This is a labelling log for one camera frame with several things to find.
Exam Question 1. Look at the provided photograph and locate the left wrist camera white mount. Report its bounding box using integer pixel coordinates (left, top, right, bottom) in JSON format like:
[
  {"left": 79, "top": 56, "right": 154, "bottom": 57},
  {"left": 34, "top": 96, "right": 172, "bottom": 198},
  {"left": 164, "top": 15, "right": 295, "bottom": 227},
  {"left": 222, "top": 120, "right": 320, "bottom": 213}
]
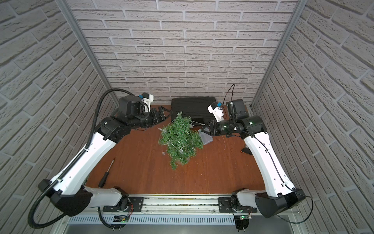
[{"left": 139, "top": 93, "right": 154, "bottom": 112}]

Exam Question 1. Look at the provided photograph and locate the small black plug object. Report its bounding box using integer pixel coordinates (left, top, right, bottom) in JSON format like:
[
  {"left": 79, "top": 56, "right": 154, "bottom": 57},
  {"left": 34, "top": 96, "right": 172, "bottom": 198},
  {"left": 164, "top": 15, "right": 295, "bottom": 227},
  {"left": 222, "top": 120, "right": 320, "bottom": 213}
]
[{"left": 241, "top": 147, "right": 252, "bottom": 155}]

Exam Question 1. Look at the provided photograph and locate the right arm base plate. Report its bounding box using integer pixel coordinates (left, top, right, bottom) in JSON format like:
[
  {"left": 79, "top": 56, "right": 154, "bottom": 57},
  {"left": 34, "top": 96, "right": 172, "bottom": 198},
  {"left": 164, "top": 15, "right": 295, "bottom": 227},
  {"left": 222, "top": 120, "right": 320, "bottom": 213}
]
[{"left": 218, "top": 196, "right": 258, "bottom": 214}]

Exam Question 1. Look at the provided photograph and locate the black handle screwdriver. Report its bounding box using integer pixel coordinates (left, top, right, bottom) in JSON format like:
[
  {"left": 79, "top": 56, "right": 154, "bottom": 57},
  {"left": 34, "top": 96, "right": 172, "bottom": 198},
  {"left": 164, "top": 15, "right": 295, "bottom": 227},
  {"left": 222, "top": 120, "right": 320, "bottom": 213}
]
[{"left": 98, "top": 159, "right": 115, "bottom": 188}]

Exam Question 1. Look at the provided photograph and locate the aluminium front rail frame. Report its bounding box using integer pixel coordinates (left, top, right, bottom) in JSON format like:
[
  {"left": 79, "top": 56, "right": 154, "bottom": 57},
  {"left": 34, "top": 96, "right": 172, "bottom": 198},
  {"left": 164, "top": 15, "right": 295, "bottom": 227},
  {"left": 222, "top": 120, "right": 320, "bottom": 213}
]
[{"left": 58, "top": 193, "right": 302, "bottom": 226}]

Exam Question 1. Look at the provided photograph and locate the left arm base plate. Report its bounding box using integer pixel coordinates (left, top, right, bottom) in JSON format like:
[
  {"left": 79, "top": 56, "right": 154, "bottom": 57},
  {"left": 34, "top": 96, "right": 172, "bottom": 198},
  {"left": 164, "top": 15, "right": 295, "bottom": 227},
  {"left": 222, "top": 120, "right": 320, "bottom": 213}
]
[{"left": 102, "top": 197, "right": 144, "bottom": 213}]

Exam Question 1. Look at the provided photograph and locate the small green christmas tree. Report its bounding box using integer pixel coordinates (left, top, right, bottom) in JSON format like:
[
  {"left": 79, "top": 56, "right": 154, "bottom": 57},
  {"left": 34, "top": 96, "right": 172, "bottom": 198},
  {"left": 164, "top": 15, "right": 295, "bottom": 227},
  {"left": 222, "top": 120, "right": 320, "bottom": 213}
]
[{"left": 159, "top": 112, "right": 204, "bottom": 170}]

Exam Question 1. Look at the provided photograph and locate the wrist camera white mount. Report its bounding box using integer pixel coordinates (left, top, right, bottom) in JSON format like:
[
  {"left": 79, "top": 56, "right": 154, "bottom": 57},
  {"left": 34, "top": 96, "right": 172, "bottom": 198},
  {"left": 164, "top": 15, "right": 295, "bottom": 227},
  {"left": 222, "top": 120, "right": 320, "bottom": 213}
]
[
  {"left": 207, "top": 102, "right": 225, "bottom": 122},
  {"left": 139, "top": 93, "right": 154, "bottom": 112}
]

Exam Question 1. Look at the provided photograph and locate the black plastic tool case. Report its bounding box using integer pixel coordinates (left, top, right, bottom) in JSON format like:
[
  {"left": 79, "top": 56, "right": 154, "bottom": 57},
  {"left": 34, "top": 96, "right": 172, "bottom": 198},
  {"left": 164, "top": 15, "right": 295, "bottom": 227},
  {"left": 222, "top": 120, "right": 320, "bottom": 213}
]
[{"left": 171, "top": 97, "right": 216, "bottom": 125}]

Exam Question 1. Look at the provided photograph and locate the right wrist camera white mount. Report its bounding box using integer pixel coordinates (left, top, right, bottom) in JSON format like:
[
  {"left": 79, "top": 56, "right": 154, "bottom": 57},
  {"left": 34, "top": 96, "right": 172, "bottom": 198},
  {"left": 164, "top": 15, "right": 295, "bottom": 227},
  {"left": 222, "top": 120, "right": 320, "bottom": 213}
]
[{"left": 207, "top": 102, "right": 225, "bottom": 122}]

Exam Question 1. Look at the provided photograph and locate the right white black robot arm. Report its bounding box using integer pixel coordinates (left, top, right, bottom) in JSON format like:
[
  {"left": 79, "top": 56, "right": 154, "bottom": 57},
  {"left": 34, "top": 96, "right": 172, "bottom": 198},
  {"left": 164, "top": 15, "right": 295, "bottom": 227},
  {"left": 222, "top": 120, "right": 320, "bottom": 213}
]
[{"left": 202, "top": 99, "right": 307, "bottom": 218}]

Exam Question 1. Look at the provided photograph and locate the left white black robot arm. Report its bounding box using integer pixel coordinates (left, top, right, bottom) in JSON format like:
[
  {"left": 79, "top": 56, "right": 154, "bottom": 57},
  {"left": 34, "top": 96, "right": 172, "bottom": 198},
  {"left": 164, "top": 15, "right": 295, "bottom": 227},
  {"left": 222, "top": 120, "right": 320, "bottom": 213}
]
[{"left": 39, "top": 93, "right": 168, "bottom": 216}]

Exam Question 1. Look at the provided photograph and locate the clear battery box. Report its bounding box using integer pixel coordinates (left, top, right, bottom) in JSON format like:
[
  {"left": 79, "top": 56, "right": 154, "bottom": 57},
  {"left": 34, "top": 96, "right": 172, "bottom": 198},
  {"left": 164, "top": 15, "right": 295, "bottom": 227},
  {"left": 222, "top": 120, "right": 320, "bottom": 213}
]
[{"left": 198, "top": 129, "right": 213, "bottom": 145}]

